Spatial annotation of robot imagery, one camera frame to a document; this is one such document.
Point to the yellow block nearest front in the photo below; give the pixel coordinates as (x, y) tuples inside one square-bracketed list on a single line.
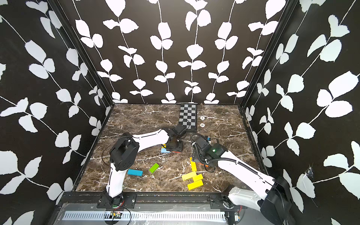
[(195, 184)]

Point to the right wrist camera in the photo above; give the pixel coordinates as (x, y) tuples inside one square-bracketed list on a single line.
[(202, 142)]

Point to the small yellow block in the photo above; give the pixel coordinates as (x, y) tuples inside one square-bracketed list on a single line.
[(197, 178)]

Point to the teal long block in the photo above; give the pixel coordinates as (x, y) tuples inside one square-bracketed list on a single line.
[(133, 172)]

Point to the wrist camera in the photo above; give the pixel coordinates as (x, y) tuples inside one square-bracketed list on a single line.
[(180, 130), (202, 142)]

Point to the light blue short block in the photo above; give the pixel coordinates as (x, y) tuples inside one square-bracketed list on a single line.
[(163, 150)]

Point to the white slotted cable duct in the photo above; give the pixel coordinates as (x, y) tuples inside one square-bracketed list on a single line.
[(208, 216)]

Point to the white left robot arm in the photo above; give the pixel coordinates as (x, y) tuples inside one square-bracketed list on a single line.
[(125, 150)]

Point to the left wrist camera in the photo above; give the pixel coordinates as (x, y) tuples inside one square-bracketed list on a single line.
[(180, 130)]

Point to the black grey checkerboard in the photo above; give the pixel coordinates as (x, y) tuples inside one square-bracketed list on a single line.
[(188, 117)]

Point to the yellow upright block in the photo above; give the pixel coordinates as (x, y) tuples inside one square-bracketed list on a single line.
[(193, 165)]

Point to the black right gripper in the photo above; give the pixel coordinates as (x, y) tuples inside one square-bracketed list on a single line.
[(195, 156)]

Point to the yellow block left of cluster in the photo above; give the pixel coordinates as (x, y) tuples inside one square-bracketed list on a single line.
[(188, 175)]

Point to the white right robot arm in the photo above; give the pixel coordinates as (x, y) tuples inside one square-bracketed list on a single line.
[(270, 196)]

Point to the green block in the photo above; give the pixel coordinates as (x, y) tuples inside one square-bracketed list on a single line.
[(154, 168)]

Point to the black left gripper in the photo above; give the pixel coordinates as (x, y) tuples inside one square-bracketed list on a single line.
[(180, 149)]

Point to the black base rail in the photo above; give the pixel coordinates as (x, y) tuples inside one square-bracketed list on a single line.
[(170, 202)]

